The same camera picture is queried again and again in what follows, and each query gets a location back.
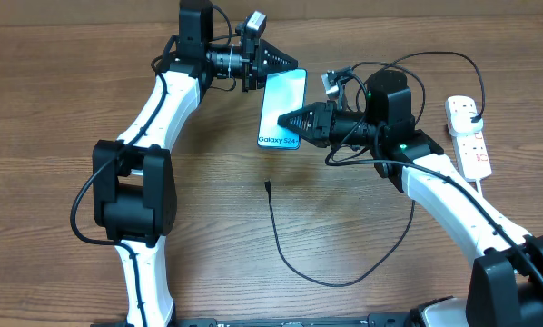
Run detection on black USB charger cable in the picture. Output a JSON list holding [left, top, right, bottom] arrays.
[[263, 51, 487, 288]]

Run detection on blue Galaxy smartphone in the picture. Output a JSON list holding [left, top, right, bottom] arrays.
[[257, 68, 308, 150]]

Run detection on white power strip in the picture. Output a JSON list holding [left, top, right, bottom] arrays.
[[444, 94, 493, 183]]

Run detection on white charger plug adapter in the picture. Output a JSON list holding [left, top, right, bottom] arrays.
[[447, 107, 484, 137]]

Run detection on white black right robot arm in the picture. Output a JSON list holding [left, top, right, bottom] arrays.
[[278, 70, 543, 326]]

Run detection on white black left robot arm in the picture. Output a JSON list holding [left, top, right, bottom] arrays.
[[69, 1, 298, 326]]

